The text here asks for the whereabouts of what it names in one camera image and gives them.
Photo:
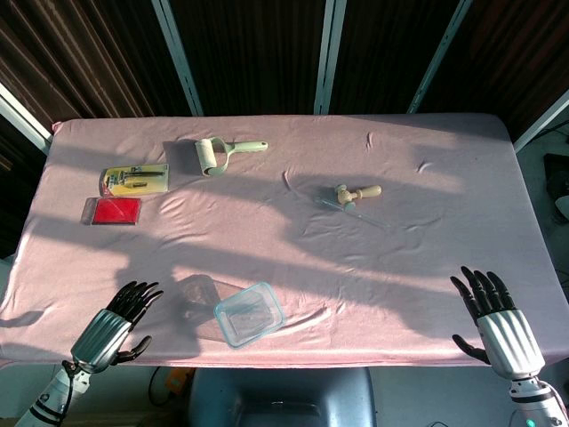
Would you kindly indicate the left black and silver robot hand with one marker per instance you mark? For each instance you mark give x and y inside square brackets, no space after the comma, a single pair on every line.
[102,333]

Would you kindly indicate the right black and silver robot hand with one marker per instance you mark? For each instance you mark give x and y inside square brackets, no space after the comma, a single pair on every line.
[507,333]

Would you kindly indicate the clear plastic container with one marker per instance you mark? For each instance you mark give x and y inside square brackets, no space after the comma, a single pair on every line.
[249,327]

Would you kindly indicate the clear container blue lid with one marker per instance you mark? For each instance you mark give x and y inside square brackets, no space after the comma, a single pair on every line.
[253,302]

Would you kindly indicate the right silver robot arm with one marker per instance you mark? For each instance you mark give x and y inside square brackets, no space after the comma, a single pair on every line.
[533,400]

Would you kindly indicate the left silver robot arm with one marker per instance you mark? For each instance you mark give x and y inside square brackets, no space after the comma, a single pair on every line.
[49,400]

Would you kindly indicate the red card in clear case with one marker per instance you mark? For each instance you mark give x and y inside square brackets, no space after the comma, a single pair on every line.
[115,211]

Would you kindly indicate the yellow razor blister pack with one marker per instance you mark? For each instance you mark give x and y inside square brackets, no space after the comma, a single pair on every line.
[133,180]

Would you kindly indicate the black equipment beside table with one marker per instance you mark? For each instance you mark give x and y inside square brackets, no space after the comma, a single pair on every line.
[558,178]

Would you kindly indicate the small wooden roller tool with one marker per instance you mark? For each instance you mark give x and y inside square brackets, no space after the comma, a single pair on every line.
[369,191]

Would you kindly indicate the pink tablecloth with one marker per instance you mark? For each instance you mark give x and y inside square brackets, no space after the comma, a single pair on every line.
[311,267]

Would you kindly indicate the pale green lint roller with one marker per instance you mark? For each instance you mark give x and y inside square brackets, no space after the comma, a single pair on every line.
[209,153]

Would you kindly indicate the grey metal frame post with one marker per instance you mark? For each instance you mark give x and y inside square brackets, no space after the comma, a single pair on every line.
[329,58]
[542,120]
[440,58]
[178,58]
[22,115]

